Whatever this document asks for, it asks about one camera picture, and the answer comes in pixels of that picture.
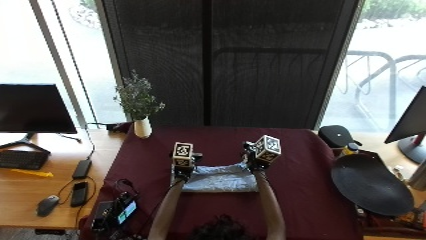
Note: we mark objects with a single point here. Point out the person's left hand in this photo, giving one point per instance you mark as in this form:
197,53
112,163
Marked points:
182,173

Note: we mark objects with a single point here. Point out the person's right hand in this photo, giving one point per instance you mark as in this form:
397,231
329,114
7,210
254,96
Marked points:
253,163

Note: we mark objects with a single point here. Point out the grey cloth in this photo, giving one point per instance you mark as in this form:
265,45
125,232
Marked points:
221,180

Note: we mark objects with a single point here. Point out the white marker cube on left glove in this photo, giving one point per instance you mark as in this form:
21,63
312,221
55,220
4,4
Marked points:
182,154

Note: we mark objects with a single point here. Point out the white marker cube on glove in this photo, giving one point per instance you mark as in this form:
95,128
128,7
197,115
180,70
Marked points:
268,148
182,154

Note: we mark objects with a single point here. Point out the white marker cube on right glove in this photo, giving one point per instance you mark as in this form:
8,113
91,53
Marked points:
268,148

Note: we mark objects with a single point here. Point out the white vase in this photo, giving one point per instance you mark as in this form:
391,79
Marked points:
143,128

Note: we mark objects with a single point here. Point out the black rounded case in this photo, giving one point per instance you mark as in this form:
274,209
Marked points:
334,135

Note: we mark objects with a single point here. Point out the maroon tablecloth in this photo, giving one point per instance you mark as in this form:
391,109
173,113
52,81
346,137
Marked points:
306,200

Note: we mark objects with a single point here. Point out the black plug block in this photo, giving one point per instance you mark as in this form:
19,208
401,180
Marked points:
117,126

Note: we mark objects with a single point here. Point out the bunch of small pale flowers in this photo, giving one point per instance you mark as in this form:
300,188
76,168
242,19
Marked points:
136,98

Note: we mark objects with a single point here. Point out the yellow bottle with black cap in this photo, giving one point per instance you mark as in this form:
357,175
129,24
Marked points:
350,149

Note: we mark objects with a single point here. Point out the black mesh roller blind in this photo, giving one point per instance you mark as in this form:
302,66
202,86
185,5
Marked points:
266,66

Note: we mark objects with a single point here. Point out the black power adapter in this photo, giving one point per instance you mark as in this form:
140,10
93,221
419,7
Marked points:
81,168

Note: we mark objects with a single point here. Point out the black smartphone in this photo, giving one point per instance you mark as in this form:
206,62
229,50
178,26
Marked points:
79,194

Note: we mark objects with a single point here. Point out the grey metal bicycle rack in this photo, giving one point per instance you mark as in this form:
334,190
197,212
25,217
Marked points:
377,75
391,86

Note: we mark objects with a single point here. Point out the grey computer mouse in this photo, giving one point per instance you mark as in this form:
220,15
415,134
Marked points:
47,205

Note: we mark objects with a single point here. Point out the dark monitor with round base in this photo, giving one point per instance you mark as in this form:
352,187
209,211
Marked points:
410,120

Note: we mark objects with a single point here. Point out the yellow flat tool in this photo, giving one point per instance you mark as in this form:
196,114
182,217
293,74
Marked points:
33,173

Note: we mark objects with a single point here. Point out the black keyboard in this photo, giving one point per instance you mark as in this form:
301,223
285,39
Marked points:
21,159

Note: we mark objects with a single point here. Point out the black computer monitor with stand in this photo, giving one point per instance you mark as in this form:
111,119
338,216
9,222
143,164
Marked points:
31,108

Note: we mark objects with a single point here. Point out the grey window frame post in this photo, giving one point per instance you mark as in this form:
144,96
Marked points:
57,63

